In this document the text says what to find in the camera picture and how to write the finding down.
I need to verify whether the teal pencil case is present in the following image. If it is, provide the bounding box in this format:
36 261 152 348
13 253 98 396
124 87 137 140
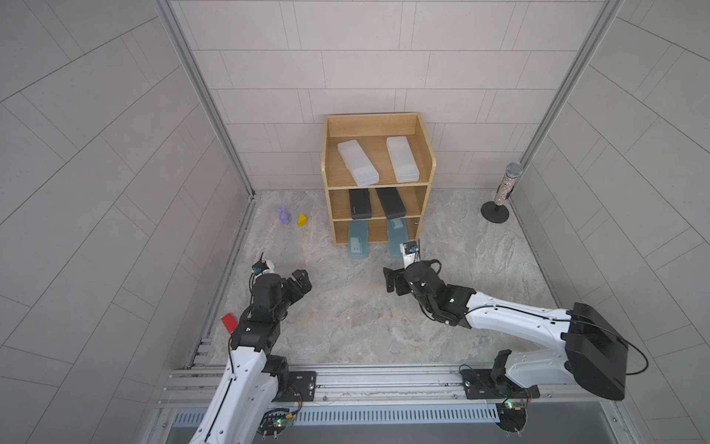
386 218 410 264
348 219 369 260

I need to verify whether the circuit board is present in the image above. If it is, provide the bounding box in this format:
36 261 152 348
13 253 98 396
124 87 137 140
257 408 296 440
496 403 527 435

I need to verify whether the black pencil case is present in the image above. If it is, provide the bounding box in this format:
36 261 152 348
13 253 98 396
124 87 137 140
349 189 373 220
376 187 407 219

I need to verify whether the glitter microphone on stand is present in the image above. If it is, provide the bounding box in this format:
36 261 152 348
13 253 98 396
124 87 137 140
481 162 524 224

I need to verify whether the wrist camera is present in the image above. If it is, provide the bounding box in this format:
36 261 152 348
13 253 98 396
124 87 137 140
251 259 275 278
400 240 421 268

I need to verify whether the translucent white case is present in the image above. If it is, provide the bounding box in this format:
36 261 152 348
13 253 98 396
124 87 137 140
386 136 420 183
338 140 380 187

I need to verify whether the wooden three-tier shelf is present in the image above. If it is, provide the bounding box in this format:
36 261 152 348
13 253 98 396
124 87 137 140
321 112 436 245

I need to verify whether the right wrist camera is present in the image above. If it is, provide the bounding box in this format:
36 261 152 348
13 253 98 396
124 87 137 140
400 240 421 268

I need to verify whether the purple rabbit toy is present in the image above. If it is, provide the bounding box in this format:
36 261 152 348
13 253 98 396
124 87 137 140
277 205 292 226

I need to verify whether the red block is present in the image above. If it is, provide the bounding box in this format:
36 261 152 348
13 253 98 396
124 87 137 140
221 314 239 335

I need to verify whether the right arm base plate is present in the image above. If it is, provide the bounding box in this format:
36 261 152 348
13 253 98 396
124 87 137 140
459 364 540 401

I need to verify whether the aluminium rail frame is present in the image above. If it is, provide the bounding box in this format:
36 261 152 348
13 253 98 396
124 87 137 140
145 363 639 444

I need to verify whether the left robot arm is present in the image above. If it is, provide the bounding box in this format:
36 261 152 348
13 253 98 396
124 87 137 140
190 263 312 443

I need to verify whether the left circuit board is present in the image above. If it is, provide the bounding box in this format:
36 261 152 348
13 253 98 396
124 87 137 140
257 408 296 440

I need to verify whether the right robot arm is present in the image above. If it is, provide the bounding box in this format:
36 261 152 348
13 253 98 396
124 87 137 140
383 261 630 401

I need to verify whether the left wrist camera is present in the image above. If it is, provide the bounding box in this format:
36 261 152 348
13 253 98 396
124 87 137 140
251 259 275 278

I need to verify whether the right circuit board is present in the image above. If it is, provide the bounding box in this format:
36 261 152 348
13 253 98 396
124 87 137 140
496 403 527 435

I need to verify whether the yellow triangular block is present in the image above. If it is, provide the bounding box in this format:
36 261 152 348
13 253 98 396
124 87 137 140
297 213 308 228

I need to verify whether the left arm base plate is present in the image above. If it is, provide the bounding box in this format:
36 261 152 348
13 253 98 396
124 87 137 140
273 371 317 403

